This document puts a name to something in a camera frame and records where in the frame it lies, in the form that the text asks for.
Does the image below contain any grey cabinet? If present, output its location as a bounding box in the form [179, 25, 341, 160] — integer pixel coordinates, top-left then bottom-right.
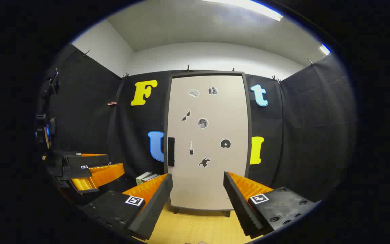
[163, 71, 253, 218]

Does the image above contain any beige cabinet door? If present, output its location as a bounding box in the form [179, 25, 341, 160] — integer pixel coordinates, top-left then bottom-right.
[166, 75, 250, 211]

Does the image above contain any black backdrop cloth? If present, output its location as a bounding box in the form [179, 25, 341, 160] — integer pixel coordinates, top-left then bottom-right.
[38, 42, 356, 207]

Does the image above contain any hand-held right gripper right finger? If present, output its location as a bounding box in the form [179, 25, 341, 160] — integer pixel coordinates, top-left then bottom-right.
[223, 171, 317, 239]

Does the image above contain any long ceiling light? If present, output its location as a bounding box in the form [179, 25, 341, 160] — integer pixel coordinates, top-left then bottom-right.
[203, 0, 283, 22]

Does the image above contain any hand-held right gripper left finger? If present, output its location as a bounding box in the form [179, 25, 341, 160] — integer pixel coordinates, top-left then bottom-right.
[80, 174, 174, 241]

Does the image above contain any light green book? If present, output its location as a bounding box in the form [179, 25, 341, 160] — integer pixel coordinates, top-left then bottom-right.
[136, 172, 152, 186]

